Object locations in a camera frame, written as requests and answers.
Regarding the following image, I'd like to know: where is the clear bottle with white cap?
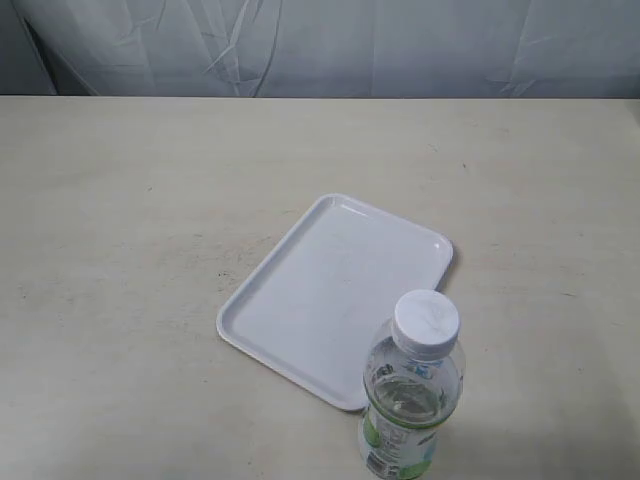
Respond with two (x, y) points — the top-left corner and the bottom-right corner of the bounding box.
(359, 290), (465, 479)

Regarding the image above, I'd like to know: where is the white plastic tray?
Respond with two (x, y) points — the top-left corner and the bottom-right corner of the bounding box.
(216, 193), (454, 411)

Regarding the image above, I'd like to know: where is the white backdrop curtain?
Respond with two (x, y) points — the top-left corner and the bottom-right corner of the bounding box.
(1, 1), (639, 98)

